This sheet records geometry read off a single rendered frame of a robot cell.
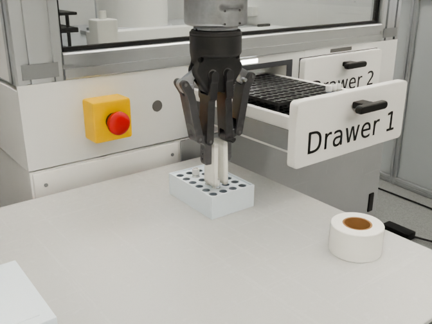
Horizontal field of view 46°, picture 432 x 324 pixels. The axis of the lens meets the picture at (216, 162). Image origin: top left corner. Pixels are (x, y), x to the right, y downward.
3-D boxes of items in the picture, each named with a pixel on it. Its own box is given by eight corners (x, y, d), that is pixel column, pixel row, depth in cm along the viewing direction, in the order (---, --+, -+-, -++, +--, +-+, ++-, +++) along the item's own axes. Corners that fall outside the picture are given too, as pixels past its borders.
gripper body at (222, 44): (203, 31, 67) (204, 100, 71) (255, 27, 72) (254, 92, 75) (176, 26, 73) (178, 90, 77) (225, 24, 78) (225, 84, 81)
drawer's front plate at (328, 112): (400, 137, 98) (407, 80, 94) (294, 170, 82) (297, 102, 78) (392, 134, 99) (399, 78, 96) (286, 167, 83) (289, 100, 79)
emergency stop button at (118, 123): (132, 134, 88) (131, 110, 86) (111, 137, 85) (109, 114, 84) (124, 130, 90) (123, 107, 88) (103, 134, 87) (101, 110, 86)
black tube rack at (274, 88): (341, 121, 102) (344, 89, 99) (277, 137, 92) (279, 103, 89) (265, 101, 118) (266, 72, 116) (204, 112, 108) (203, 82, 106)
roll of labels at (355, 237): (387, 246, 70) (391, 220, 69) (371, 269, 65) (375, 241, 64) (339, 233, 74) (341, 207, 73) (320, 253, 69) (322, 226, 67)
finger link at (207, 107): (220, 71, 73) (212, 71, 72) (216, 146, 76) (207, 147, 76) (206, 67, 76) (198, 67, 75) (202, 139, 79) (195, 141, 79)
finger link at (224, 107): (211, 66, 76) (218, 65, 77) (215, 137, 81) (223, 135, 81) (225, 70, 73) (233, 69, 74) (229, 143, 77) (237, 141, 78)
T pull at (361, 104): (387, 108, 87) (388, 100, 86) (360, 115, 82) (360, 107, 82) (369, 104, 89) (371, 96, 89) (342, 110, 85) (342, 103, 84)
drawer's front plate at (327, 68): (378, 90, 137) (382, 49, 133) (302, 107, 120) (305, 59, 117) (372, 89, 138) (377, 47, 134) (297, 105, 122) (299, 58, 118)
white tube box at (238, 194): (254, 206, 83) (254, 184, 81) (211, 220, 78) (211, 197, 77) (209, 182, 92) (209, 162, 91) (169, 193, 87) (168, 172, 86)
